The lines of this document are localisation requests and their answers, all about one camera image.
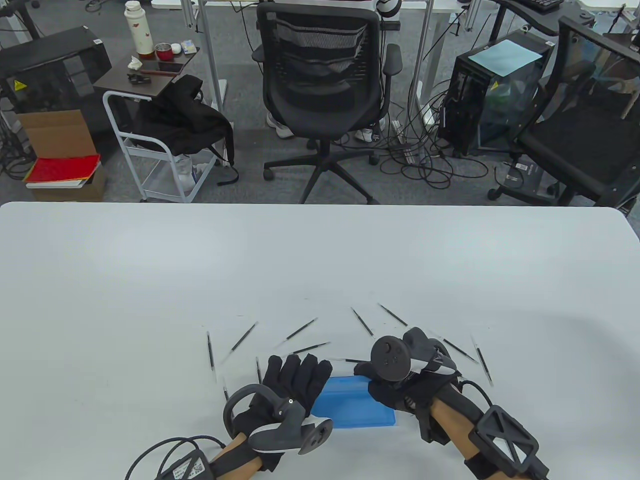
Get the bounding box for person's left hand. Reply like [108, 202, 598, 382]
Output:
[231, 353, 334, 472]

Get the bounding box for person's right hand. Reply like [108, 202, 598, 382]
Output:
[354, 327, 463, 445]

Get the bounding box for pen refills group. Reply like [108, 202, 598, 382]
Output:
[206, 302, 496, 401]

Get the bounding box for blue plastic stationery box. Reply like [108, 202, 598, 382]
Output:
[311, 376, 397, 431]

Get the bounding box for person's right forearm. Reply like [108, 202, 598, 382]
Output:
[429, 385, 501, 480]

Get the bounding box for person's left forearm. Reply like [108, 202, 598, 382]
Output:
[207, 432, 266, 480]

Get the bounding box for low cardboard box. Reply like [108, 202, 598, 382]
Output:
[30, 165, 107, 203]

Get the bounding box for open cardboard box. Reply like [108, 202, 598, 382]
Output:
[15, 109, 98, 160]

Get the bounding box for clear plastic bottle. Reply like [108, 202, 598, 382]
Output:
[175, 154, 197, 193]

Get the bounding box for black floor device with label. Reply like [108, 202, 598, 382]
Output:
[497, 160, 551, 201]

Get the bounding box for black mesh office chair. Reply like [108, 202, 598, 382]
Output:
[251, 2, 403, 205]

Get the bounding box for black backpack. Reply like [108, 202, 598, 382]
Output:
[131, 75, 241, 187]

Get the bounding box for black glass-sided computer tower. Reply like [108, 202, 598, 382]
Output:
[437, 30, 557, 157]

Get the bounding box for black mesh armchair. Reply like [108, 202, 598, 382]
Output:
[487, 15, 640, 208]

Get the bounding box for white book stack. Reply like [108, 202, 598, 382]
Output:
[25, 177, 88, 191]

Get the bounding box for red folder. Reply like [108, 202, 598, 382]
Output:
[23, 154, 102, 184]

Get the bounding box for white desk with metal legs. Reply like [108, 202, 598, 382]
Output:
[150, 0, 473, 126]

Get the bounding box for white cart with dark top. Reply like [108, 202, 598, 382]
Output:
[93, 46, 221, 204]

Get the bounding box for light blue paper sheet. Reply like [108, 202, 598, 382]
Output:
[468, 40, 543, 77]

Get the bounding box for white thermos bottle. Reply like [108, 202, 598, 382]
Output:
[123, 0, 155, 57]

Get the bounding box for black desk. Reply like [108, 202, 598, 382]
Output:
[492, 0, 601, 36]

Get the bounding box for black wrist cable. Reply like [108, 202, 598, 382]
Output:
[457, 380, 496, 416]
[125, 435, 228, 480]

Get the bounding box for tangled black floor cables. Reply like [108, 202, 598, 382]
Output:
[332, 75, 491, 190]

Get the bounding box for black desk frame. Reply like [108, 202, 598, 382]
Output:
[0, 0, 43, 41]

